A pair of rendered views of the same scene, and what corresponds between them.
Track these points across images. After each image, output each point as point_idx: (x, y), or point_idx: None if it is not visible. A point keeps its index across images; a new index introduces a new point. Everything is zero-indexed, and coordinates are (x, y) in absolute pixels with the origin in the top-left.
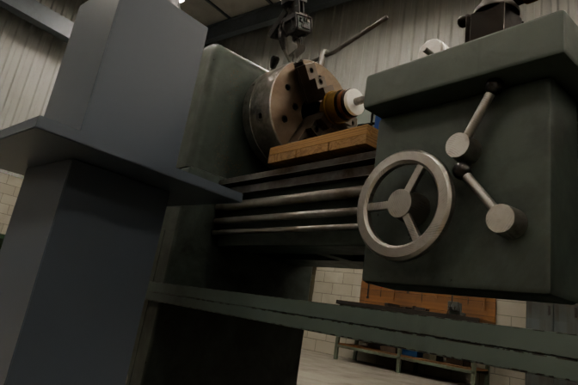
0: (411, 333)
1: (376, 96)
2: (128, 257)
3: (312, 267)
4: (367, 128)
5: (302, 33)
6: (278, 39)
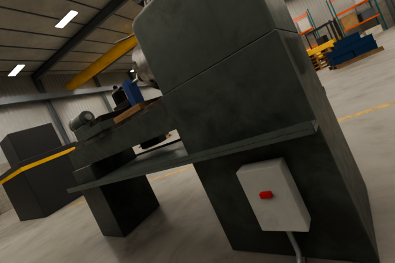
0: (140, 172)
1: None
2: None
3: (176, 128)
4: None
5: (142, 2)
6: None
